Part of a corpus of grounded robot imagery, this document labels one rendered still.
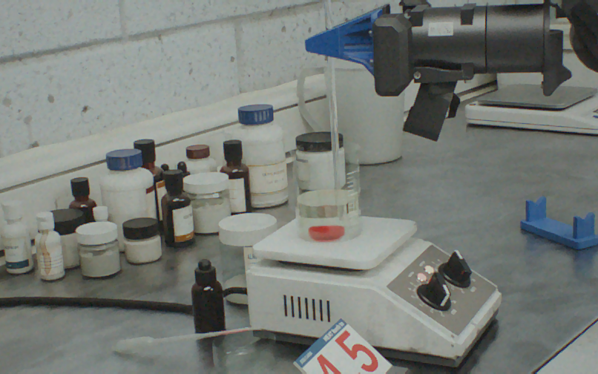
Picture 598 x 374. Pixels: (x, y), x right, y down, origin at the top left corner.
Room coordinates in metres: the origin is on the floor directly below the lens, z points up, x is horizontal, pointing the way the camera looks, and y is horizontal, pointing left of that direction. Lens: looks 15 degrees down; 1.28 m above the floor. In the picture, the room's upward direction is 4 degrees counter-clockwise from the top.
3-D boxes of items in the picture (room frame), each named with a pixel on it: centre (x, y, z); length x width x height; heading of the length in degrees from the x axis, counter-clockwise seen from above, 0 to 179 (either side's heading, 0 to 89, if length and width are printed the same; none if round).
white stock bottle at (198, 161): (1.30, 0.12, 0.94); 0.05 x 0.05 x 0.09
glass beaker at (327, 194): (0.89, -0.03, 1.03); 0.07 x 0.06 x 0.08; 148
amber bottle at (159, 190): (1.25, 0.18, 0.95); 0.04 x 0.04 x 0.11
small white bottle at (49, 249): (1.07, 0.27, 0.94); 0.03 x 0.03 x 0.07
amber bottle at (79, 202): (1.17, 0.25, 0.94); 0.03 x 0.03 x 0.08
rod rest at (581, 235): (1.10, -0.30, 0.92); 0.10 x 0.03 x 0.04; 26
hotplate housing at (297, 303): (0.88, -0.06, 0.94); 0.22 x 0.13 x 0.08; 62
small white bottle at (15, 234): (1.10, 0.31, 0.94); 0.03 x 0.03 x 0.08
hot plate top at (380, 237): (0.89, -0.04, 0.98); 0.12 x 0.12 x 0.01; 62
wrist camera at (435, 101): (0.87, -0.13, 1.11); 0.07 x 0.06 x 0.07; 168
